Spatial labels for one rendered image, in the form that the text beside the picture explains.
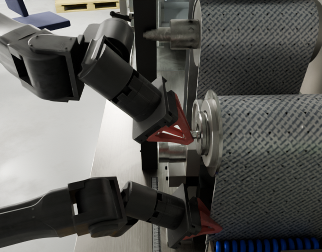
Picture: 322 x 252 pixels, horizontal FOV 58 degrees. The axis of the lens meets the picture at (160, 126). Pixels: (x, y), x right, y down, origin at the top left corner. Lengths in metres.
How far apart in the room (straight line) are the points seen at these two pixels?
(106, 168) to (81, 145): 1.56
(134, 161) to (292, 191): 0.55
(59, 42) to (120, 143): 0.68
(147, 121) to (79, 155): 2.02
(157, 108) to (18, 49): 0.19
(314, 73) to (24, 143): 2.28
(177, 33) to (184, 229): 0.39
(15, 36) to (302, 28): 0.52
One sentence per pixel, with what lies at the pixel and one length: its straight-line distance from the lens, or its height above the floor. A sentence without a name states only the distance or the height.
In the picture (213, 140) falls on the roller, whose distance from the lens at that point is 0.45.
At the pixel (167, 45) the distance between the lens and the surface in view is 1.46.
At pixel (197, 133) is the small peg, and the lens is 0.47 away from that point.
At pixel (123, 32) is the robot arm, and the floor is 1.41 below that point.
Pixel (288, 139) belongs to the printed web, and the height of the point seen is 1.28.
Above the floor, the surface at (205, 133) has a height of 1.27.
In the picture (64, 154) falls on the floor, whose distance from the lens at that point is 2.45.
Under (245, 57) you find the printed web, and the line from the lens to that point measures 0.65.
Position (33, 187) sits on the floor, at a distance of 2.27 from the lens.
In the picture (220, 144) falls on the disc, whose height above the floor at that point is 1.28.
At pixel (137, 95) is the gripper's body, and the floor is 1.36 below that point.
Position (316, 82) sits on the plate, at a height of 1.20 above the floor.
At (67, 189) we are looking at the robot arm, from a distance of 0.47.
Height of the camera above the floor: 1.55
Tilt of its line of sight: 36 degrees down
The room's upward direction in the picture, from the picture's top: straight up
